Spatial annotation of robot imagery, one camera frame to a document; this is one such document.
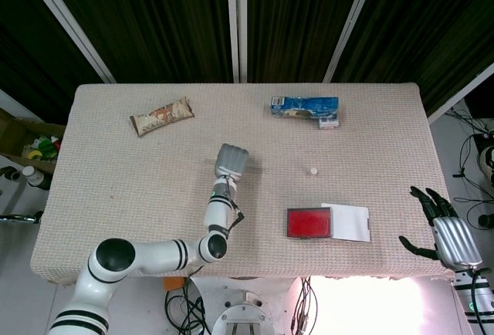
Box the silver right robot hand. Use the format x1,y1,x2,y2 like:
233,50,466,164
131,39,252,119
398,185,484,271

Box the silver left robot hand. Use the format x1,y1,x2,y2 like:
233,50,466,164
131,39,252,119
213,144,250,182

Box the grey robot base column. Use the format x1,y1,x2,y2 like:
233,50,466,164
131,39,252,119
211,288,276,335

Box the brown snack bar wrapper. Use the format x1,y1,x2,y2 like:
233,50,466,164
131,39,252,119
129,96,195,138

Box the white black round device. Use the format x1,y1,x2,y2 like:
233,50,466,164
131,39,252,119
477,143,494,188

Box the long blue cardboard box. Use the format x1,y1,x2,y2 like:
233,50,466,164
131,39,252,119
269,95,341,121

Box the red ink pad case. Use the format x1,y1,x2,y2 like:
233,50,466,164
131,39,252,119
285,202,372,243

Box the beige woven tablecloth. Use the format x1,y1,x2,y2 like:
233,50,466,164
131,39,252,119
29,82,466,286

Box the orange plastic piece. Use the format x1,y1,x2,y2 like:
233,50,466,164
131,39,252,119
162,276,187,292

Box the green plastic items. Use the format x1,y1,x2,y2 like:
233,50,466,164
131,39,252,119
35,137,59,159

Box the white capped dark bottle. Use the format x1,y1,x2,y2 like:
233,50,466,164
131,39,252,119
21,164,52,191

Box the brown cardboard box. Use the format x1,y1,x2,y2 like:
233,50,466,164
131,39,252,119
0,107,66,174

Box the small dark bottle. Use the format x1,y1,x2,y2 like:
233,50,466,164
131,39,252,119
0,165,22,182

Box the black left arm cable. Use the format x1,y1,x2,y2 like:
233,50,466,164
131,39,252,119
225,177,246,235

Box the black tangled cables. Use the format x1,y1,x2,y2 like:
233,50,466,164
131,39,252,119
449,106,494,236

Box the white partition frame post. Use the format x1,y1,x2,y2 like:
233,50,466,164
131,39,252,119
425,62,494,126
323,0,382,83
16,0,117,84
225,0,249,83

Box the black floor cable bundle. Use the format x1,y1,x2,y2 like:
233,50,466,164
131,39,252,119
164,269,211,335

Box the thin dark cable bundle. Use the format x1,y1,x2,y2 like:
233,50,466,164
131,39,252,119
291,276,322,333

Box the metal chrome handle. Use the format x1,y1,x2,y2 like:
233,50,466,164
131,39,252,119
0,211,44,225

